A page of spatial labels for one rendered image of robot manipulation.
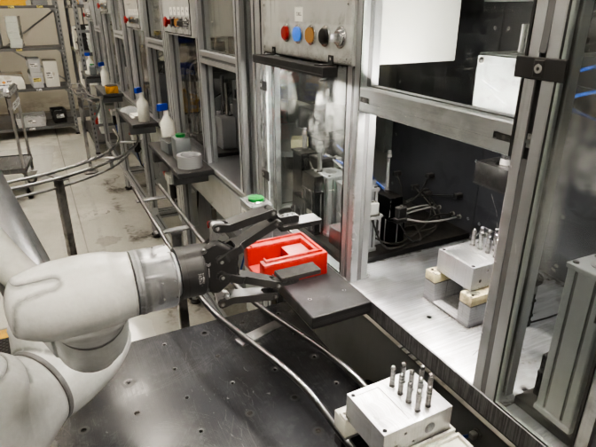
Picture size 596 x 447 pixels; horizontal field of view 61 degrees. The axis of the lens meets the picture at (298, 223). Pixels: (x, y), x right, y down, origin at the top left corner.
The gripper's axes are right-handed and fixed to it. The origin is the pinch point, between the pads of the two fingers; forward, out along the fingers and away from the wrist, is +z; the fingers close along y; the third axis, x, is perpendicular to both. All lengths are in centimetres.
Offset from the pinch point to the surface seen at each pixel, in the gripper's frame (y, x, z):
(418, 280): -21.4, 12.5, 35.5
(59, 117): -92, 648, -15
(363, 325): -48, 36, 38
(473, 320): -19.8, -6.6, 33.1
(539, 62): 28.8, -20.9, 21.0
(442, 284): -17.3, 3.4, 33.9
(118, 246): -112, 265, -3
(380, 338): -47, 28, 38
